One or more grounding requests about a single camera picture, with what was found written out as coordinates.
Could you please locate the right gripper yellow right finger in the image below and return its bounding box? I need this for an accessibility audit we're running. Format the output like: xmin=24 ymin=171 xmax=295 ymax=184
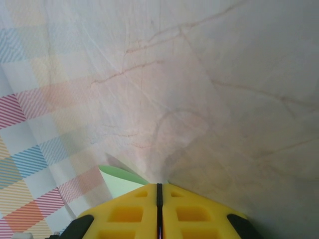
xmin=159 ymin=183 xmax=247 ymax=239

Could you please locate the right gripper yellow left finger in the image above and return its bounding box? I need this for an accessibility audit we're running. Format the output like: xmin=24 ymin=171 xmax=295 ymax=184
xmin=78 ymin=183 xmax=160 ymax=239

